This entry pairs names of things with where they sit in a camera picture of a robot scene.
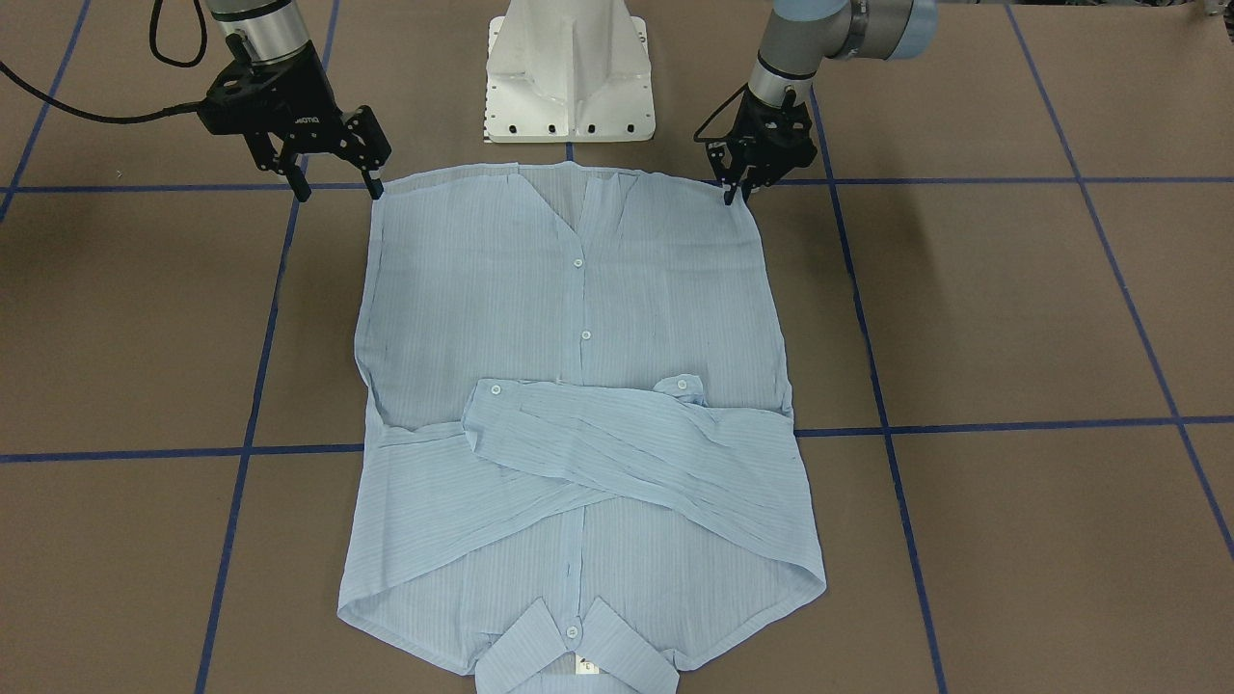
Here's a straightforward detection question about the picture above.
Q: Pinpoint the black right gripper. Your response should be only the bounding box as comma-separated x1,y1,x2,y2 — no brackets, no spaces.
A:
197,40,391,203

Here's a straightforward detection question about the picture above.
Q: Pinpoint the light blue button-up shirt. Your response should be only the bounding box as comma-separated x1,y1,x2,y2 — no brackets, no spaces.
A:
336,163,827,693

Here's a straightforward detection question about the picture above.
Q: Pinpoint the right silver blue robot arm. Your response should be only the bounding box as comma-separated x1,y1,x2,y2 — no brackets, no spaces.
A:
197,1,391,203

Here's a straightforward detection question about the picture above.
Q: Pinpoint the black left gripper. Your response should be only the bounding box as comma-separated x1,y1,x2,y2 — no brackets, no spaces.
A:
694,85,818,206

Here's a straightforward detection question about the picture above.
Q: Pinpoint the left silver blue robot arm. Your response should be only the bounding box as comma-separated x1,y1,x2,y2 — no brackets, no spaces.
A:
694,1,939,205

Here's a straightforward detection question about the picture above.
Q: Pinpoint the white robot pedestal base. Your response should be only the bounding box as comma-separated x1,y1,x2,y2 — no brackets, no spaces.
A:
482,1,656,144

